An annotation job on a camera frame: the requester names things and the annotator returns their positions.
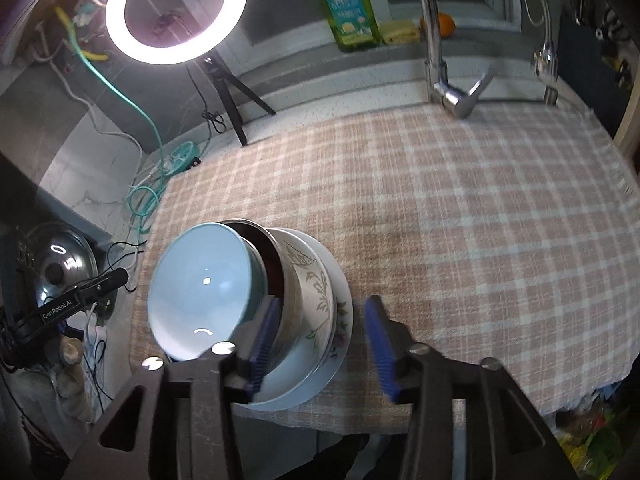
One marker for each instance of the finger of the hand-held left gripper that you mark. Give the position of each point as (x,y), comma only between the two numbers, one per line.
(107,282)

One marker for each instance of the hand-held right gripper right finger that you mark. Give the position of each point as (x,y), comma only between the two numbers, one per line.
(380,350)

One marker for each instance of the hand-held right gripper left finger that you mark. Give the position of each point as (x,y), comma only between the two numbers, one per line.
(262,345)

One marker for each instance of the white small-flower plate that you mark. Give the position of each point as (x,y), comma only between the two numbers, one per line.
(344,320)

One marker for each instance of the large rose-print plate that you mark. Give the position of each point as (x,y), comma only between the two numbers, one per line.
(305,396)

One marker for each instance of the small red steel bowl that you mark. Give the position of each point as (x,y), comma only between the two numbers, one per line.
(274,275)

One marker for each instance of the white leaf-print bowl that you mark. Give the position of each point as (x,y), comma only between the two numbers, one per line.
(315,280)

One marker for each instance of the light blue bowl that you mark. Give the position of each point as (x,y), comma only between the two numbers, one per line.
(200,280)

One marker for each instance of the person's left hand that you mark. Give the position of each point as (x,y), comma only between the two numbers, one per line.
(70,355)

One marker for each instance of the glass pot lid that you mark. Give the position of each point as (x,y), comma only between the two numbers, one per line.
(70,260)

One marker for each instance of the beige checked cloth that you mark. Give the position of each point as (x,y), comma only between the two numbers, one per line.
(450,235)

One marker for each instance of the round teal power strip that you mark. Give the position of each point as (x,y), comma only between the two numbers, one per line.
(180,157)

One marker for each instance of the black tripod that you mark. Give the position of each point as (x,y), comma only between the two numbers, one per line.
(232,105)

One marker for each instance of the colourful plastic bag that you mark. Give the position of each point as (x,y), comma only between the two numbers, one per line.
(600,440)

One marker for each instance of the yellow sponge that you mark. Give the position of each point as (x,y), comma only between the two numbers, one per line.
(400,32)

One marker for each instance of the chrome faucet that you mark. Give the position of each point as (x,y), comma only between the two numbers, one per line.
(432,35)

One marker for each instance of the orange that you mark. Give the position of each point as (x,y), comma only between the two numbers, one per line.
(445,25)

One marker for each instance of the green dish soap bottle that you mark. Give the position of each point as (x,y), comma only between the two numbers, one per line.
(350,15)

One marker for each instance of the dark wall rack with hooks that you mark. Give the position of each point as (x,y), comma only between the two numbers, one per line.
(610,30)

